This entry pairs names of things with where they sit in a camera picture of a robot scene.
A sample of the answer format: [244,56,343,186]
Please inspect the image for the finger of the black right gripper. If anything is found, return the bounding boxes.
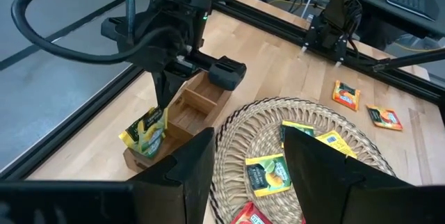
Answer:
[100,16,123,41]
[151,51,248,111]

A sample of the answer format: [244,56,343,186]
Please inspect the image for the green yellow tea packet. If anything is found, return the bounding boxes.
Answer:
[280,120,316,140]
[118,106,169,159]
[245,153,292,198]

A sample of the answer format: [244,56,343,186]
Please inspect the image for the black aluminium table frame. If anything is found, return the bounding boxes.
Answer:
[0,0,445,183]

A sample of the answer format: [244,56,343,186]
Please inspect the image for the orange tea packet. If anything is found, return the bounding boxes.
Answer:
[332,79,362,112]
[365,104,404,131]

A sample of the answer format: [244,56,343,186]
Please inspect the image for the round woven placemat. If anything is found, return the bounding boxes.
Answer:
[207,97,396,224]

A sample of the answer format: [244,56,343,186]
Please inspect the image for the red tea packet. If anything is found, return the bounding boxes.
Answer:
[231,201,274,224]

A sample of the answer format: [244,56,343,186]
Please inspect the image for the dark grey desk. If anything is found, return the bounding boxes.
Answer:
[357,0,445,41]

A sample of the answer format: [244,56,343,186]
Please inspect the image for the wooden organizer box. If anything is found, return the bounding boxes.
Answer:
[122,70,234,175]

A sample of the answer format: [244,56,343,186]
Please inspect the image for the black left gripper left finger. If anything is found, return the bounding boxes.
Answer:
[0,127,216,224]

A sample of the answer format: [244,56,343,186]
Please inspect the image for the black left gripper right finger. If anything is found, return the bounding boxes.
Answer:
[283,125,445,224]

